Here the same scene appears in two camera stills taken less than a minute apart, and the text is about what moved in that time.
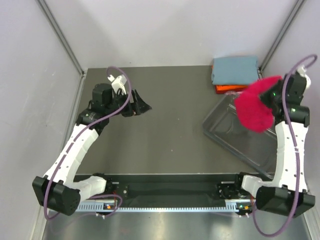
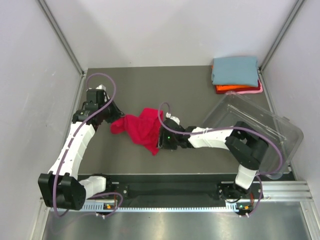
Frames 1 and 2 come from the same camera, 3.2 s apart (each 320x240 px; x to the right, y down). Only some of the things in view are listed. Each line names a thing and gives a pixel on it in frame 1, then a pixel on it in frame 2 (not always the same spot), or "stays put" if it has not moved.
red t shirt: [254, 113] → [144, 128]
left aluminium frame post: [62, 37] stays put
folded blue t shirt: [237, 70] stays put
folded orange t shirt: [227, 87] stays put
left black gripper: [142, 107] → [117, 113]
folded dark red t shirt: [223, 91] stays put
